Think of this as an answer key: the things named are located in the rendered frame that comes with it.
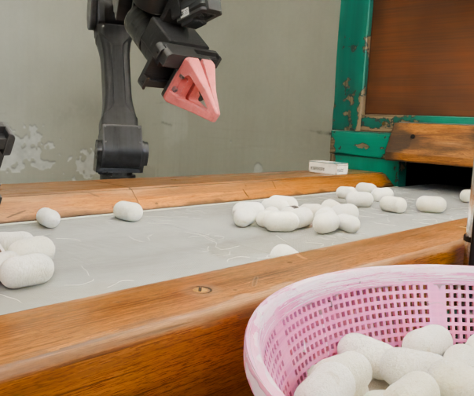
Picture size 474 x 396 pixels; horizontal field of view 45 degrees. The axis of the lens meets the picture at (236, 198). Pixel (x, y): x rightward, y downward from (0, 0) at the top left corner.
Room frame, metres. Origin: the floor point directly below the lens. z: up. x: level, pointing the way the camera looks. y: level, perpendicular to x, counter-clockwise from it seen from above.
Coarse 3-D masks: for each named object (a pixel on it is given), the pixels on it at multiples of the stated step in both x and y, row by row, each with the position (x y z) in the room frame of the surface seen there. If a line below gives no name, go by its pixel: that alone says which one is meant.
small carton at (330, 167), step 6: (312, 162) 1.01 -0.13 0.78; (318, 162) 1.01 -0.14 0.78; (324, 162) 1.00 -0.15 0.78; (330, 162) 1.00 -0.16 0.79; (336, 162) 1.01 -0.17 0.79; (312, 168) 1.01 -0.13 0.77; (318, 168) 1.00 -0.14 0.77; (324, 168) 1.00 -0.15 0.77; (330, 168) 0.99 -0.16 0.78; (336, 168) 0.98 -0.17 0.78; (342, 168) 0.99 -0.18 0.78; (336, 174) 0.98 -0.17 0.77
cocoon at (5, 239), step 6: (0, 234) 0.41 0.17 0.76; (6, 234) 0.41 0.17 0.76; (12, 234) 0.41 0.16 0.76; (18, 234) 0.41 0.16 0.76; (24, 234) 0.41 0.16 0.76; (30, 234) 0.42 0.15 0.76; (0, 240) 0.40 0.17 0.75; (6, 240) 0.41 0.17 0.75; (12, 240) 0.41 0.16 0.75; (6, 246) 0.40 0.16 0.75
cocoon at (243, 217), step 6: (240, 210) 0.58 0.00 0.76; (246, 210) 0.58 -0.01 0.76; (252, 210) 0.59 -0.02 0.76; (234, 216) 0.58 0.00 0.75; (240, 216) 0.57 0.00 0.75; (246, 216) 0.57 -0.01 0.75; (252, 216) 0.58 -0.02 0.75; (240, 222) 0.57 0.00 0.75; (246, 222) 0.57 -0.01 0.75; (252, 222) 0.59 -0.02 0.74
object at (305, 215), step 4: (296, 208) 0.59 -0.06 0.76; (300, 208) 0.59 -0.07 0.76; (304, 208) 0.60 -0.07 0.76; (308, 208) 0.60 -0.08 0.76; (296, 212) 0.58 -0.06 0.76; (300, 212) 0.58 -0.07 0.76; (304, 212) 0.59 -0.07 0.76; (308, 212) 0.59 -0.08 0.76; (300, 216) 0.58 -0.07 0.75; (304, 216) 0.58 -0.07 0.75; (308, 216) 0.59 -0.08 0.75; (312, 216) 0.60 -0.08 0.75; (300, 220) 0.58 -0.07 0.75; (304, 220) 0.58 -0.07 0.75; (308, 220) 0.59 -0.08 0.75; (312, 220) 0.60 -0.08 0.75; (300, 224) 0.58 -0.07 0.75; (304, 224) 0.59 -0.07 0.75; (308, 224) 0.60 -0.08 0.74; (296, 228) 0.59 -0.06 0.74
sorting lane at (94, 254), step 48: (432, 192) 1.00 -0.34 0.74; (96, 240) 0.48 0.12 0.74; (144, 240) 0.49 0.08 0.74; (192, 240) 0.50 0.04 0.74; (240, 240) 0.51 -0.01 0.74; (288, 240) 0.52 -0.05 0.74; (336, 240) 0.53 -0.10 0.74; (0, 288) 0.34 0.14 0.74; (48, 288) 0.34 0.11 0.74; (96, 288) 0.35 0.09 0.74
